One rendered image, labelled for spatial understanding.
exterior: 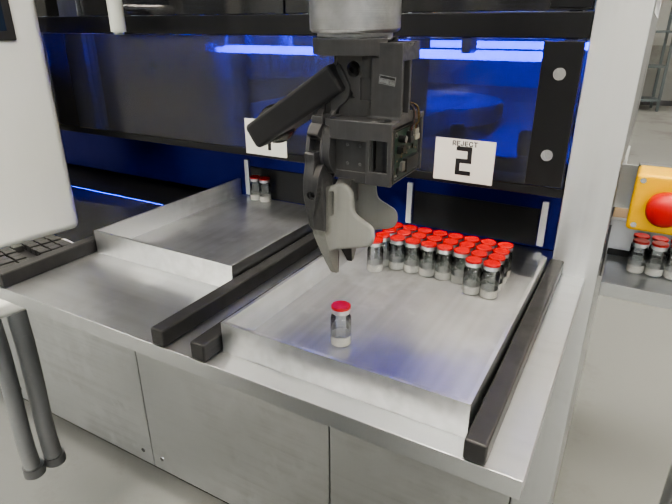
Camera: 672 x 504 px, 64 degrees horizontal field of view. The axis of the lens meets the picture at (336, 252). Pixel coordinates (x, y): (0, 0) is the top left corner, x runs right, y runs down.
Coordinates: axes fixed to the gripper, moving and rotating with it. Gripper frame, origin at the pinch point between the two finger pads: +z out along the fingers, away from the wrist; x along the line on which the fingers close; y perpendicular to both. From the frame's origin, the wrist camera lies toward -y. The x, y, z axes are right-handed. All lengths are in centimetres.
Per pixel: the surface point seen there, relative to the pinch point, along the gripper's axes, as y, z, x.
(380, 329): 3.2, 10.5, 4.3
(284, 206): -30.9, 11.1, 35.6
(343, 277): -6.8, 10.7, 14.0
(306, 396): 2.0, 10.4, -9.5
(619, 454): 38, 101, 106
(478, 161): 5.8, -2.9, 30.1
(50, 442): -86, 73, 11
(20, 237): -76, 17, 11
